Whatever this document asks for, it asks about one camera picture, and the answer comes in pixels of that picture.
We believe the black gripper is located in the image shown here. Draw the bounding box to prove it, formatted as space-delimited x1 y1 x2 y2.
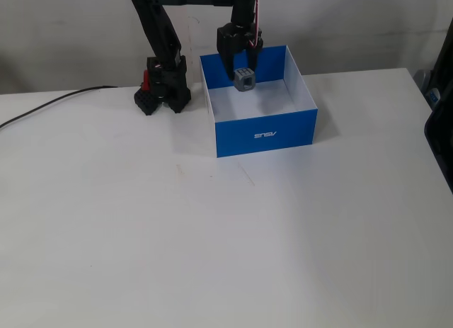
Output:
216 21 265 81

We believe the gray block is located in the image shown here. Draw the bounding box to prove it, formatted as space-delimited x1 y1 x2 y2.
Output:
233 67 256 94

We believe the blue white cardboard box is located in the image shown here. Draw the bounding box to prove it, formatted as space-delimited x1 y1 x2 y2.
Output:
199 44 319 159

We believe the red black table clamp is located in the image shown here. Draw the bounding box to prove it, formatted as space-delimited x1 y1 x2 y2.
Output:
133 69 161 118

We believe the gray object with blue label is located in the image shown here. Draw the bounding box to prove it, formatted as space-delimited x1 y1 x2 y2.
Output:
412 67 442 111

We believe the gripper servo cable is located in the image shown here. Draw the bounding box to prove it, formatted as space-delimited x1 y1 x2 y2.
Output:
246 0 265 50

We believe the black power cable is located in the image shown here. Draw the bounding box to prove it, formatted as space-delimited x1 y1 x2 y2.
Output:
0 86 118 130

